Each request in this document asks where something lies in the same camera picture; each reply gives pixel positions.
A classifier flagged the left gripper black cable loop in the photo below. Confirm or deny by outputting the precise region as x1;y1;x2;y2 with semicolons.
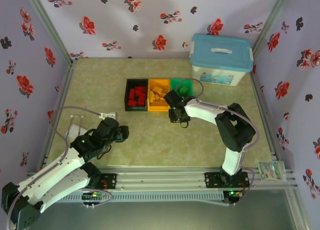
96;145;112;161

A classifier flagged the white storage box blue lid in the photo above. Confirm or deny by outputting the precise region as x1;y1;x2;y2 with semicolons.
189;33;254;87

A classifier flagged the green plastic bin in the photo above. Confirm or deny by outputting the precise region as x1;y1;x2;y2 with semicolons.
169;77;195;102

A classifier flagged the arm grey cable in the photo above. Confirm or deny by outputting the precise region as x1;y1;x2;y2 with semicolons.
6;106;115;230
175;78;260;206

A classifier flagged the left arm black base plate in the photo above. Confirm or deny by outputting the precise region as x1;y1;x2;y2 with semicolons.
71;173;118;190

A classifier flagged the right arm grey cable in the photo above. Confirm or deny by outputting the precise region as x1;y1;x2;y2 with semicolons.
175;78;260;206

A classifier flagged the aluminium mounting rail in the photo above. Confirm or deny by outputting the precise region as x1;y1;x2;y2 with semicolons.
23;166;298;191

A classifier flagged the black plastic bin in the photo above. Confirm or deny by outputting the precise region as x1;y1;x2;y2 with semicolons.
124;78;150;113

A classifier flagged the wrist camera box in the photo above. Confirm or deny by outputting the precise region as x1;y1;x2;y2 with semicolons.
163;89;184;109
96;112;120;135

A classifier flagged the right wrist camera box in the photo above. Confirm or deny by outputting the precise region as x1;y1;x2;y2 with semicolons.
163;89;184;109

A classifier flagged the aluminium side rail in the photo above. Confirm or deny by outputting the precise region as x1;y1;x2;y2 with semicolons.
248;70;280;166
37;59;78;172

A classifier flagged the clear bag of small parts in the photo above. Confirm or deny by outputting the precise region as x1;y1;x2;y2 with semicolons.
258;161;286;183

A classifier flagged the aluminium frame leg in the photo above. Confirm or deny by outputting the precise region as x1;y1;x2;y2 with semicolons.
284;189;312;230

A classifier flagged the grey slotted cable duct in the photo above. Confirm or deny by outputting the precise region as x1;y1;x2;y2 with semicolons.
58;191;225;203

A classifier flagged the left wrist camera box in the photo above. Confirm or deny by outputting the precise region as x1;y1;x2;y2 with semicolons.
96;112;120;135

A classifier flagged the aluminium corner post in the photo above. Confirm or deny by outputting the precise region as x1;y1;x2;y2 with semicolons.
23;0;76;66
251;0;293;51

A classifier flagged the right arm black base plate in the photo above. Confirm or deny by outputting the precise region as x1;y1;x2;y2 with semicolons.
204;172;251;189

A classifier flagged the clear plastic sheet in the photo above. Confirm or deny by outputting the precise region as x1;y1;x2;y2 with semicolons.
65;124;87;140

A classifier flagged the yellow plastic bin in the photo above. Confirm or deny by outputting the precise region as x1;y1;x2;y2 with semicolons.
147;78;173;113

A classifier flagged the left arm grey cable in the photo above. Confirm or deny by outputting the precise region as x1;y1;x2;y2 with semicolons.
6;106;115;230

